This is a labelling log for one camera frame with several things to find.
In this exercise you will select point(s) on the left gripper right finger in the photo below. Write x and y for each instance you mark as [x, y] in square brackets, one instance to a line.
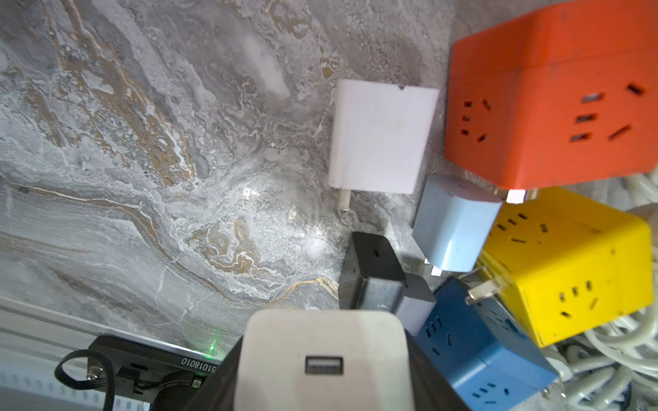
[431, 390]

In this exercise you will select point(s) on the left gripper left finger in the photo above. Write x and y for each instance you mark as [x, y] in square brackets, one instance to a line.
[217, 393]

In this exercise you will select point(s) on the blue cube socket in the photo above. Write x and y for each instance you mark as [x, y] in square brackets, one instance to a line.
[481, 351]

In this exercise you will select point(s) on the white USB charger plug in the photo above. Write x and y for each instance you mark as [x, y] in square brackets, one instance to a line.
[324, 360]

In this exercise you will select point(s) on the small white charger plug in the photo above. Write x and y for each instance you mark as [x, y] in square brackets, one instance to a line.
[416, 303]

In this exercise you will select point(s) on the black adapter plug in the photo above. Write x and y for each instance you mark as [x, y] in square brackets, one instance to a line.
[371, 276]

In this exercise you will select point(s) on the light blue adapter plug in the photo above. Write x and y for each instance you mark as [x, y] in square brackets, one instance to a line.
[452, 223]

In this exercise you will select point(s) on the yellow cube socket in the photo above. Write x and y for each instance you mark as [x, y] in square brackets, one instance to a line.
[564, 264]

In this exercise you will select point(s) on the white 66W charger plug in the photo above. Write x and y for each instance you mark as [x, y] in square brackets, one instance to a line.
[379, 135]

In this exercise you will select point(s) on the red cube socket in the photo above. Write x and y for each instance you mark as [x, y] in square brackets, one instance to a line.
[563, 95]

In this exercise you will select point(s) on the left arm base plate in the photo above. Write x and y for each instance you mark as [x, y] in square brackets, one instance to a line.
[123, 368]

